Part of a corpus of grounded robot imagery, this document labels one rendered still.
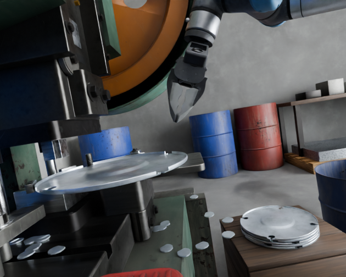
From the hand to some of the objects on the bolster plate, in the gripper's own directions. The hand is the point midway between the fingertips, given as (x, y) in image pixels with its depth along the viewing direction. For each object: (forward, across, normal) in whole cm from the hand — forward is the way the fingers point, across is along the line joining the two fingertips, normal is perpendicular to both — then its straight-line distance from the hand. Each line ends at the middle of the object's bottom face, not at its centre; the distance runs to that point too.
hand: (176, 117), depth 55 cm
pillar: (+26, +24, +17) cm, 39 cm away
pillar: (+26, +24, +1) cm, 35 cm away
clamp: (+26, +17, +26) cm, 41 cm away
